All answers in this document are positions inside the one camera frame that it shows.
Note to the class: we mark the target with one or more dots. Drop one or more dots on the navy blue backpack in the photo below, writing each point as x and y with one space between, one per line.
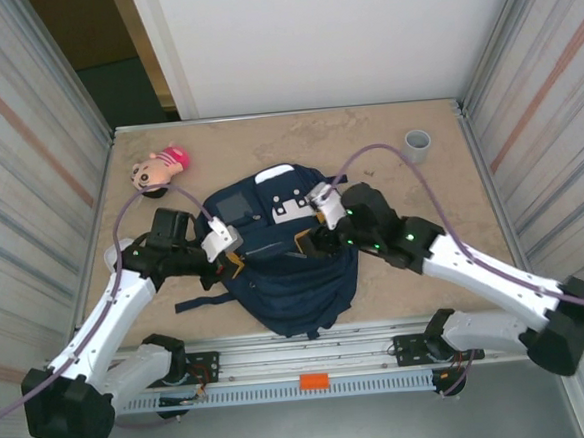
297 289

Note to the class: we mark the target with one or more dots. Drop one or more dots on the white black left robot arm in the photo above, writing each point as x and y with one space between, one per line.
122 301

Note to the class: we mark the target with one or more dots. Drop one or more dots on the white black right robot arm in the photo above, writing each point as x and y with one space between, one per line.
476 271

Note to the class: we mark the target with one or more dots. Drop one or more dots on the cartoon boy plush doll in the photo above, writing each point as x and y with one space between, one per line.
158 169

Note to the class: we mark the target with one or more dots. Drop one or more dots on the white round container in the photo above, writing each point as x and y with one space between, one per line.
111 255

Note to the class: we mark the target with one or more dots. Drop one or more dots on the grey plastic cup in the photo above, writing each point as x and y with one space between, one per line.
418 146

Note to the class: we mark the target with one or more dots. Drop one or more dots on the aluminium table edge profile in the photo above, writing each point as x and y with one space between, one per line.
265 116

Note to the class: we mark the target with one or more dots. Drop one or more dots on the orange rectangular tag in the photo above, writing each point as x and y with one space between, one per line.
314 382

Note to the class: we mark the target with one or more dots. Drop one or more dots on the beige door jamb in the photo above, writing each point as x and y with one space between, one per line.
144 44

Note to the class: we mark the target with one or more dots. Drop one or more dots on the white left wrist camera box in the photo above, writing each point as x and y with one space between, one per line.
220 239

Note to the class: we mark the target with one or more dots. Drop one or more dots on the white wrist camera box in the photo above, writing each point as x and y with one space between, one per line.
326 206
220 239

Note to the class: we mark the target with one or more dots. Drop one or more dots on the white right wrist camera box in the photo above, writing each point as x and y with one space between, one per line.
326 206

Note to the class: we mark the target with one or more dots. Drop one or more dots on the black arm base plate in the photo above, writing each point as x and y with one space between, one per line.
406 346
206 360

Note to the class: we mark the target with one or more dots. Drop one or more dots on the aluminium mounting rail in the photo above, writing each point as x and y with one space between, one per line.
306 351

